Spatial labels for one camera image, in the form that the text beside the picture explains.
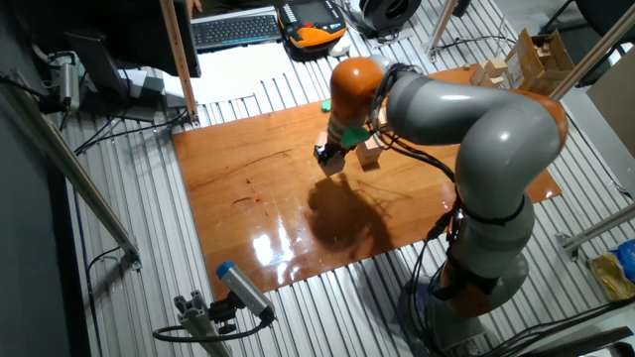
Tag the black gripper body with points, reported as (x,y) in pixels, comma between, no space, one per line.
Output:
(337,148)

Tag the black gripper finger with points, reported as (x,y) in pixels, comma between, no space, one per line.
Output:
(323,154)

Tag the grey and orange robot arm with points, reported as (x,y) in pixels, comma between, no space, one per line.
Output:
(501,129)

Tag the bare person hand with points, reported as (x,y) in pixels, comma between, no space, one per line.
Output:
(193,6)

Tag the glossy brown wooden board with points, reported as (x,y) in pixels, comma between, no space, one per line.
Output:
(278,213)

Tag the white computer mouse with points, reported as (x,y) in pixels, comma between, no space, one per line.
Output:
(341,47)

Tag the orange and black teach pendant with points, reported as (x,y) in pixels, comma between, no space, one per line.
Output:
(312,35)

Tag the white paper sheets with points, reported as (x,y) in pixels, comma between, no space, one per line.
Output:
(233,74)

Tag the black round spool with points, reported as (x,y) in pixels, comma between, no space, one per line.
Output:
(382,17)

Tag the black computer keyboard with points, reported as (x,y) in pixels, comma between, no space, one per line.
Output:
(233,31)

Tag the small stacked wood pieces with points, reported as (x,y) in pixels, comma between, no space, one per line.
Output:
(493,67)

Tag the grey box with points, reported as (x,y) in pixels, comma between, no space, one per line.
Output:
(149,91)

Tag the open cardboard box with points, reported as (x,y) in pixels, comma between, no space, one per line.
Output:
(528,59)

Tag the black computer monitor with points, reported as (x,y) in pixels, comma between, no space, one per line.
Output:
(139,35)

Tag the aluminium profile bar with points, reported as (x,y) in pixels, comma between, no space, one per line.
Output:
(595,230)
(595,52)

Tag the grey board panel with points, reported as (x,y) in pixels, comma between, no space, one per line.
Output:
(615,94)

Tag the black office chair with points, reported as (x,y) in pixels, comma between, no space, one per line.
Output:
(605,12)

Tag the yellow plastic bag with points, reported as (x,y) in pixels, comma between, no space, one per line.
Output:
(612,277)

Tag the blue plastic bag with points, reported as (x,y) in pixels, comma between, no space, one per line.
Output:
(629,258)

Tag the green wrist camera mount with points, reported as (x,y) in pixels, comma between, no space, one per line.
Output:
(354,136)

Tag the silver camera with blue cap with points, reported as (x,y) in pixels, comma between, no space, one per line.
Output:
(243,290)

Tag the aluminium profile post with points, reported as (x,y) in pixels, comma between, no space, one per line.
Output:
(441,25)

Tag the wood coloured upright post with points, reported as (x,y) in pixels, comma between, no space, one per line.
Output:
(178,59)

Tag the black camera clamp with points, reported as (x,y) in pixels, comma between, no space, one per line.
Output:
(223,312)

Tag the aluminium profile camera stand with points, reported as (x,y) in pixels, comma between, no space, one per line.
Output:
(198,322)

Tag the aluminium frame beam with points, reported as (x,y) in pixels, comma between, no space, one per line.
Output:
(74,173)

